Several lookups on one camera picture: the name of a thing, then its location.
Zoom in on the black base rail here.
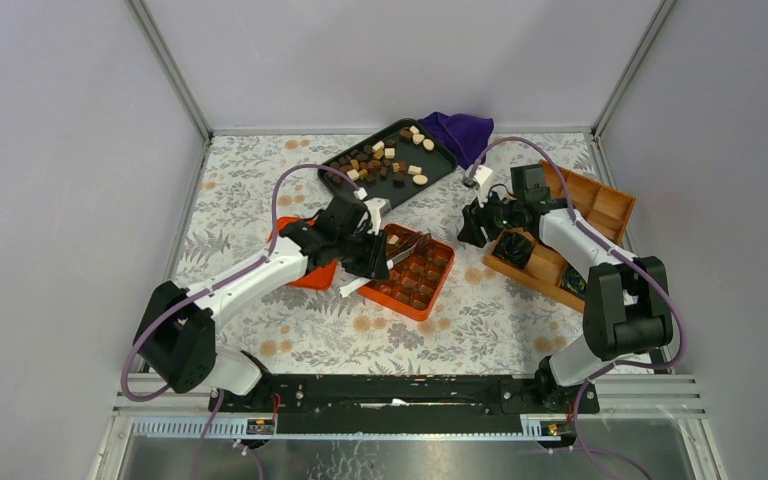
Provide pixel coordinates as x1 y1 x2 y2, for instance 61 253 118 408
209 374 600 435

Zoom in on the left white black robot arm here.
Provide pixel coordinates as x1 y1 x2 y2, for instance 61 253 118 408
132 197 391 411

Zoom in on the black tray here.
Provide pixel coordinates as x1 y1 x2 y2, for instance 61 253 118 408
318 118 457 207

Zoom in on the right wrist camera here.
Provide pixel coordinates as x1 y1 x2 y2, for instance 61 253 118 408
462 165 493 205

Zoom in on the orange box lid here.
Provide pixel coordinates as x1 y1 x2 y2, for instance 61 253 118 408
277 216 338 291

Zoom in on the dark rolled cloth front-right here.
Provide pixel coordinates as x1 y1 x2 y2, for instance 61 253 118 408
560 266 587 299

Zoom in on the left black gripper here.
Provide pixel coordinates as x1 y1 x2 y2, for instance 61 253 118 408
334 225 390 282

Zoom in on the orange chocolate box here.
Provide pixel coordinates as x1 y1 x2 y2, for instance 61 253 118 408
357 223 455 322

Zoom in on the wooden compartment organizer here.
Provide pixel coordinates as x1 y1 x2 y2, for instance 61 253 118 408
483 168 636 312

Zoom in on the floral table mat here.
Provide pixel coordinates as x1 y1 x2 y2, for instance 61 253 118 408
148 132 630 376

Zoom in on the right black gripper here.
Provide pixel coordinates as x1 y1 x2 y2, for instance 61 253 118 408
457 184 523 249

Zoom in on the purple cloth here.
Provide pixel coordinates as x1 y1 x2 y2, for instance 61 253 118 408
418 112 495 169

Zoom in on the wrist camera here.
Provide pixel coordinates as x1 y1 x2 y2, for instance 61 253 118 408
353 188 392 235
462 165 493 205

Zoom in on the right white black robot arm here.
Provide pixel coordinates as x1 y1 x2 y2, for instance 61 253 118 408
458 165 674 412

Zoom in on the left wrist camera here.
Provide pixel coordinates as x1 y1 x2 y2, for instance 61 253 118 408
353 188 392 235

